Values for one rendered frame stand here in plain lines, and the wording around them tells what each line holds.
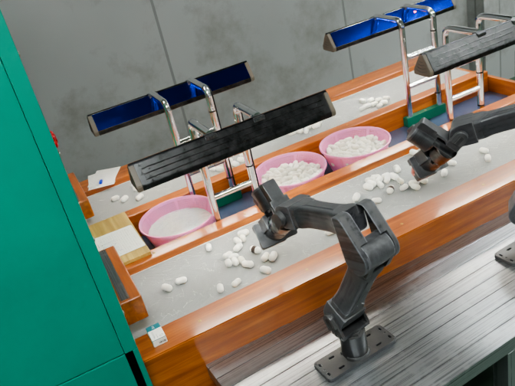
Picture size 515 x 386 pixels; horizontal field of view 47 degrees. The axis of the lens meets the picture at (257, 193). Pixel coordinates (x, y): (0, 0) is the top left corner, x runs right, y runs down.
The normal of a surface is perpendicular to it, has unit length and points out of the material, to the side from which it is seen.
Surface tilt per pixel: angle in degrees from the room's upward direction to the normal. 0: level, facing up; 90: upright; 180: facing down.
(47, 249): 90
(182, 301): 0
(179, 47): 90
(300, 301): 90
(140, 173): 58
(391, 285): 0
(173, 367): 90
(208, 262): 0
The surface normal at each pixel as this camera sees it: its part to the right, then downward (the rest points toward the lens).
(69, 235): 0.43, 0.34
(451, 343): -0.21, -0.86
